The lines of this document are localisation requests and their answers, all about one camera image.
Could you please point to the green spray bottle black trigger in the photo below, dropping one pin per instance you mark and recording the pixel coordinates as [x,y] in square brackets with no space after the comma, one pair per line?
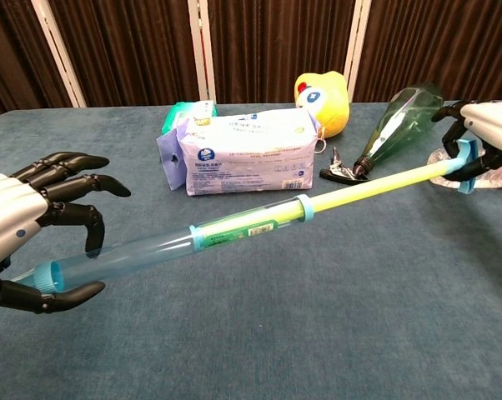
[401,121]

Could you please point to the blue felt table cover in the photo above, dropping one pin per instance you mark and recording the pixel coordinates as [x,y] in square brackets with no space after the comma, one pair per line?
[276,333]

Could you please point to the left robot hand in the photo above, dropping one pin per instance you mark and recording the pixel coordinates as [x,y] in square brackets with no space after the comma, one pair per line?
[9,212]

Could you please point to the white purple tissue pack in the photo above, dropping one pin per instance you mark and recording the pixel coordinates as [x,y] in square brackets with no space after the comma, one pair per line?
[251,150]

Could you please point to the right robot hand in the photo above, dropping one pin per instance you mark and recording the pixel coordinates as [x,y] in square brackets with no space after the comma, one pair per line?
[497,125]

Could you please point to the yellow plush toy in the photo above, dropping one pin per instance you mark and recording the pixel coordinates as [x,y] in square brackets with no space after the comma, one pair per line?
[330,108]

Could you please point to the clear plastic water bottle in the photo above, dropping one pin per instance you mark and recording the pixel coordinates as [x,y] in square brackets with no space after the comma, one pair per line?
[501,180]

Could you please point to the green wet wipes pack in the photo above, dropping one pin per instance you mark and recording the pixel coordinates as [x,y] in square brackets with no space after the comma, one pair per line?
[172,116]

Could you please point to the dark brown pleated curtain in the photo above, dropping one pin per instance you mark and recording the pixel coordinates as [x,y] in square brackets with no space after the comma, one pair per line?
[276,37]
[130,50]
[443,41]
[9,54]

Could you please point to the white partition frame post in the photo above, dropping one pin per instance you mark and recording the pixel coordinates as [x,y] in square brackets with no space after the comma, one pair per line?
[201,50]
[59,54]
[357,50]

